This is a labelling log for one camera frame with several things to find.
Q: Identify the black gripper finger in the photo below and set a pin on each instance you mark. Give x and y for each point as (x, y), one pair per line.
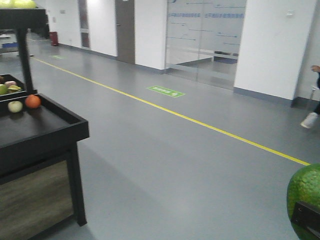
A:
(307, 217)

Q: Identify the black wooden fruit stand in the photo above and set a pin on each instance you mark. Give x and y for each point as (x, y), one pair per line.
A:
(40, 178)

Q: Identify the green floor sign sticker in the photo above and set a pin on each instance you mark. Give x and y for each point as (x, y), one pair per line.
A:
(166, 91)

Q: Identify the grey wooden door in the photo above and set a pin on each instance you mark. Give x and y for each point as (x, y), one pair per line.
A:
(125, 30)

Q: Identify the orange tangerine front right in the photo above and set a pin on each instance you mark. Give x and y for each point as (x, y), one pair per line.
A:
(32, 101)

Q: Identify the red fire extinguisher box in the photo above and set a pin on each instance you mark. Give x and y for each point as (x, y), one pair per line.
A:
(54, 38)

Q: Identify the pale pear right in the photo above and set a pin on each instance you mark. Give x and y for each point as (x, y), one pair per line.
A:
(15, 106)

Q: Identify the yellow starfruit right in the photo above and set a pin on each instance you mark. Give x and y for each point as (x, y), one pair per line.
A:
(14, 88)

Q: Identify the large green apple right tray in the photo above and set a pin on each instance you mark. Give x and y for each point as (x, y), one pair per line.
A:
(3, 89)

